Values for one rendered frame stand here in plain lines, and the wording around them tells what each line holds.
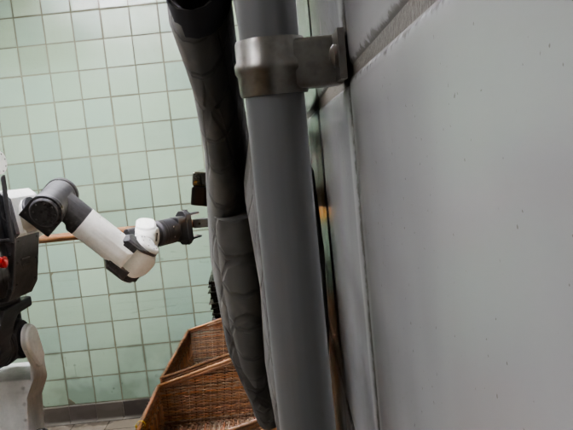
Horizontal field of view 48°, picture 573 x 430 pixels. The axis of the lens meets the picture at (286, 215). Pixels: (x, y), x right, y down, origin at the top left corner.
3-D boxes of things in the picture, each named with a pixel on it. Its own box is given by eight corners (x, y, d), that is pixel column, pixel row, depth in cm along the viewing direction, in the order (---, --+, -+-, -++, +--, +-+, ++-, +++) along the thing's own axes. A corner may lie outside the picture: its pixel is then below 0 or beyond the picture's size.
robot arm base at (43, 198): (72, 226, 173) (48, 190, 169) (33, 246, 176) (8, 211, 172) (89, 205, 187) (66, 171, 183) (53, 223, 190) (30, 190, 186)
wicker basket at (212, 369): (309, 413, 211) (301, 330, 208) (324, 511, 155) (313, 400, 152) (160, 429, 211) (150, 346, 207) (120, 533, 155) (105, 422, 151)
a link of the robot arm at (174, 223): (198, 244, 230) (174, 251, 220) (178, 244, 235) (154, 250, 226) (193, 209, 228) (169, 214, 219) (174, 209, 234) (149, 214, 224)
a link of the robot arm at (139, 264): (163, 243, 207) (163, 264, 189) (141, 266, 208) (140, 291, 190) (136, 223, 203) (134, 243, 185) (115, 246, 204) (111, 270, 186)
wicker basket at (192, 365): (306, 353, 270) (299, 288, 266) (309, 410, 214) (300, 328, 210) (189, 364, 271) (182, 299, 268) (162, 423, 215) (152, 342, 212)
